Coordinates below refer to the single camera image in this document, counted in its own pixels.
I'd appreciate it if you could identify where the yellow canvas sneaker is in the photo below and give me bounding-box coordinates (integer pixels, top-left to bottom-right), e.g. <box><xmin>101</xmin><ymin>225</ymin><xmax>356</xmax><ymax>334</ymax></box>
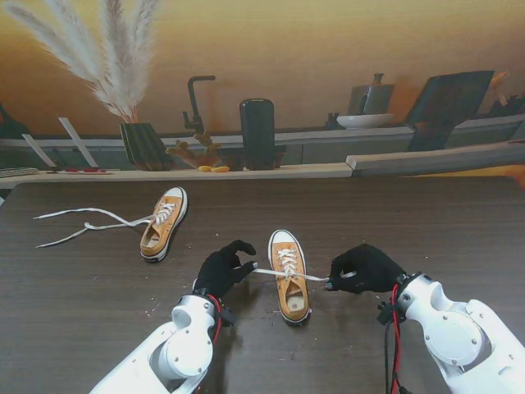
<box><xmin>267</xmin><ymin>229</ymin><xmax>311</xmax><ymax>328</ymax></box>
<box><xmin>139</xmin><ymin>186</ymin><xmax>189</xmax><ymax>263</ymax></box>

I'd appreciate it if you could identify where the right arm red cable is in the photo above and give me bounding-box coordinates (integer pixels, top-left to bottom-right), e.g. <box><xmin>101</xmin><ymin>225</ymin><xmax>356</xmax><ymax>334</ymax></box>
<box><xmin>389</xmin><ymin>285</ymin><xmax>405</xmax><ymax>394</ymax></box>

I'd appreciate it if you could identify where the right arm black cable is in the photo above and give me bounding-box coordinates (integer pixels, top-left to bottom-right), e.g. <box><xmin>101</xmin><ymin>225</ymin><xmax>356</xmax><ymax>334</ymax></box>
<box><xmin>383</xmin><ymin>323</ymin><xmax>393</xmax><ymax>394</ymax></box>

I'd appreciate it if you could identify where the arm red cable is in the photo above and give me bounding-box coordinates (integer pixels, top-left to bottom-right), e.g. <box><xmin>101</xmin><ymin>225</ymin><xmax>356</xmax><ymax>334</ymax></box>
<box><xmin>207</xmin><ymin>294</ymin><xmax>223</xmax><ymax>344</ymax></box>
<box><xmin>389</xmin><ymin>285</ymin><xmax>405</xmax><ymax>394</ymax></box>

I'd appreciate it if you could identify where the left robot hand black glove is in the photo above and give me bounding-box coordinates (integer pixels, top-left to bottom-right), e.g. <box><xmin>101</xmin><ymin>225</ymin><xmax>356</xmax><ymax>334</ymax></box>
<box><xmin>192</xmin><ymin>240</ymin><xmax>258</xmax><ymax>299</ymax></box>

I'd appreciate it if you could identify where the right robot hand black glove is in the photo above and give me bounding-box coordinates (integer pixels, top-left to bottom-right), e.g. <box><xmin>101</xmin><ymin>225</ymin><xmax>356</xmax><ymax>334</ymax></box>
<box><xmin>323</xmin><ymin>244</ymin><xmax>408</xmax><ymax>296</ymax></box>

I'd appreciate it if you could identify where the printed kitchen backdrop banner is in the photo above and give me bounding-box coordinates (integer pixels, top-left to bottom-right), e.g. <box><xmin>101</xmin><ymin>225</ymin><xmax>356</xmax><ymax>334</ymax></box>
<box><xmin>0</xmin><ymin>0</ymin><xmax>525</xmax><ymax>190</ymax></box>

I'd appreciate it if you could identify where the left arm red cable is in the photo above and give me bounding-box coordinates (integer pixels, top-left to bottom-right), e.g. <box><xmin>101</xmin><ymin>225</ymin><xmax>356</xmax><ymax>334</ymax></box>
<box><xmin>207</xmin><ymin>294</ymin><xmax>223</xmax><ymax>344</ymax></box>

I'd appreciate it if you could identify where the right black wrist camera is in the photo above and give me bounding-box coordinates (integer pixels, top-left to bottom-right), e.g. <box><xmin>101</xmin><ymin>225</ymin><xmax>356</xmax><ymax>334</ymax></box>
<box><xmin>376</xmin><ymin>302</ymin><xmax>395</xmax><ymax>326</ymax></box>

